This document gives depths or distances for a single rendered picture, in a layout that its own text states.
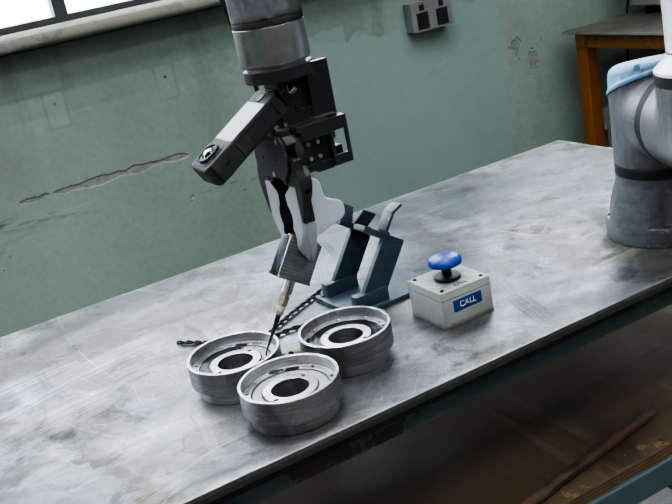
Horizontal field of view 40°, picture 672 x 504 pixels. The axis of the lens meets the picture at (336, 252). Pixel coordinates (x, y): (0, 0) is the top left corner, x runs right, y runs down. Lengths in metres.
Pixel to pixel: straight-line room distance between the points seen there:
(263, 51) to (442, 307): 0.35
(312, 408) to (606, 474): 0.47
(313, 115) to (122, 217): 1.66
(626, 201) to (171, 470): 0.67
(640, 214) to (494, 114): 1.96
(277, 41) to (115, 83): 1.64
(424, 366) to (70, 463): 0.38
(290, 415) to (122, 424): 0.22
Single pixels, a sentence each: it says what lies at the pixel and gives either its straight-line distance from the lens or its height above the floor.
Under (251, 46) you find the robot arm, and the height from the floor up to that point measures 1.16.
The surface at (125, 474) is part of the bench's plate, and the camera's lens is 0.95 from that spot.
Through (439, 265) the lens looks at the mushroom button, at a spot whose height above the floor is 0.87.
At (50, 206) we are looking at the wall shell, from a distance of 2.56.
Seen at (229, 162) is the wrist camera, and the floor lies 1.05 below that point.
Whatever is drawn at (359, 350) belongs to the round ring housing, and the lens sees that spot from 0.99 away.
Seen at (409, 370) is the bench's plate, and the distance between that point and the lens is 1.00.
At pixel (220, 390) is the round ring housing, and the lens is 1.00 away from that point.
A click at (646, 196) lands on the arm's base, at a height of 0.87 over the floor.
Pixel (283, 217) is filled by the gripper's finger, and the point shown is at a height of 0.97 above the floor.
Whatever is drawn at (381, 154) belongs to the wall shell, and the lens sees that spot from 2.92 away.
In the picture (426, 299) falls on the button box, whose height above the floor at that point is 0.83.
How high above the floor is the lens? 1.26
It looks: 19 degrees down
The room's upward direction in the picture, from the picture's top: 11 degrees counter-clockwise
